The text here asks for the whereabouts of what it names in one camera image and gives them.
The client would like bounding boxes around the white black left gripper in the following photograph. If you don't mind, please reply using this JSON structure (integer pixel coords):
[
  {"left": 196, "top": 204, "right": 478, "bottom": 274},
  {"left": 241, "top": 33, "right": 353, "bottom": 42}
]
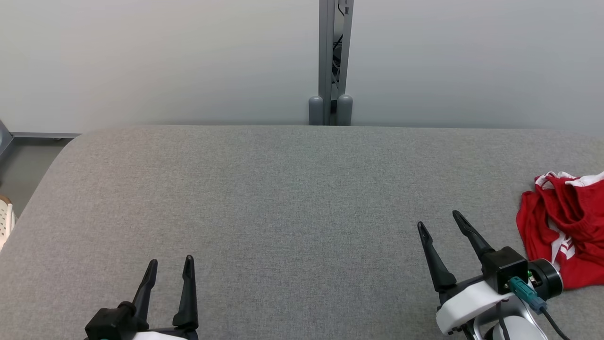
[{"left": 131, "top": 255, "right": 199, "bottom": 340}]

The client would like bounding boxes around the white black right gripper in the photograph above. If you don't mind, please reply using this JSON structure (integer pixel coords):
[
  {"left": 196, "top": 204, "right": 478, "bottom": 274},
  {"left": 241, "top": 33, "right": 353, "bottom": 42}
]
[{"left": 417, "top": 210, "right": 563, "bottom": 336}]

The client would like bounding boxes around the red jersey with white sleeves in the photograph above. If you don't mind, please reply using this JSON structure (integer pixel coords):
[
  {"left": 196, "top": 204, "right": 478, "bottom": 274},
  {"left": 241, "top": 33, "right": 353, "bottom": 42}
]
[{"left": 516, "top": 171, "right": 604, "bottom": 289}]

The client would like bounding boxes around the cream perforated laundry basket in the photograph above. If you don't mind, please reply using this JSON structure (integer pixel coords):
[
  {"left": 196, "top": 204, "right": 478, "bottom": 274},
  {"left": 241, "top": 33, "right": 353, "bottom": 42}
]
[{"left": 0, "top": 196, "right": 16, "bottom": 251}]

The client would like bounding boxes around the grey cart leg with caster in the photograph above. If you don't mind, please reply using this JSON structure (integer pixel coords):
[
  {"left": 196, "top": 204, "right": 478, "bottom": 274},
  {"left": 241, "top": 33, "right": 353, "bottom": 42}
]
[{"left": 0, "top": 120, "right": 15, "bottom": 161}]

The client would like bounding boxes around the right camera cable teal plug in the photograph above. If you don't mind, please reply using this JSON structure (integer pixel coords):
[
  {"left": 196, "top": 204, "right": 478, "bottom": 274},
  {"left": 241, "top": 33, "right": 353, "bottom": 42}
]
[{"left": 509, "top": 276, "right": 572, "bottom": 340}]

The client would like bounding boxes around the grey metal partition post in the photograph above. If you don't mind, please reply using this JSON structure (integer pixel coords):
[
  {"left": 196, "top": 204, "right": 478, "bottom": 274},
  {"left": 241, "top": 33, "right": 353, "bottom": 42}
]
[{"left": 308, "top": 0, "right": 354, "bottom": 126}]

